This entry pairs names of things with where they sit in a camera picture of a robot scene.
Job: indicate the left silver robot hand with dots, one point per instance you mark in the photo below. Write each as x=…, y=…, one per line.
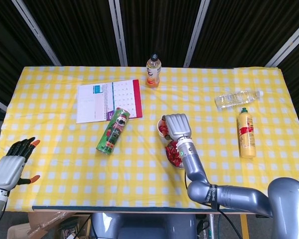
x=6, y=171

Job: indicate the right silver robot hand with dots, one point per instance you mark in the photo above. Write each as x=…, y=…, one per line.
x=178, y=125

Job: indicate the red candy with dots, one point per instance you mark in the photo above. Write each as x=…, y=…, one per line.
x=161, y=128
x=175, y=159
x=170, y=150
x=174, y=144
x=165, y=130
x=177, y=151

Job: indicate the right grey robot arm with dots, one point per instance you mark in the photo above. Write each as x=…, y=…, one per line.
x=192, y=164

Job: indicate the white paper cup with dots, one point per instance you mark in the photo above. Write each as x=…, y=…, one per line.
x=159, y=134

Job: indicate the round metal plate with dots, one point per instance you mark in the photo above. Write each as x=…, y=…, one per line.
x=168, y=159

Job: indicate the orange drink bottle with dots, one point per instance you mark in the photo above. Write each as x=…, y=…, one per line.
x=153, y=74

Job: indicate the clear plastic water bottle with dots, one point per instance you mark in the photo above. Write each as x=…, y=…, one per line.
x=234, y=99

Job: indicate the brown cardboard box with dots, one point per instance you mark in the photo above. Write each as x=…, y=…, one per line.
x=40, y=224

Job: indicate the yellow white checked tablecloth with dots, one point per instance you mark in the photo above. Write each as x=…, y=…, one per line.
x=139, y=179

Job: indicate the green Pringles can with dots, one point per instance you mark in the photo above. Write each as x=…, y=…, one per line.
x=112, y=134

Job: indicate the yellow squeeze bottle green cap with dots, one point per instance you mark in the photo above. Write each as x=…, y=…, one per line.
x=246, y=139

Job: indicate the spiral notebook with red cover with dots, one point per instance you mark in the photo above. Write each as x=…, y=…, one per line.
x=94, y=104

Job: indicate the wooden table board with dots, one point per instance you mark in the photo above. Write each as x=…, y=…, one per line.
x=114, y=208

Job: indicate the grey robot torso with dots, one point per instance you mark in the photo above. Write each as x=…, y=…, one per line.
x=144, y=226

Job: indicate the grey metal table leg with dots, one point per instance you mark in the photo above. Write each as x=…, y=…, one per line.
x=213, y=226

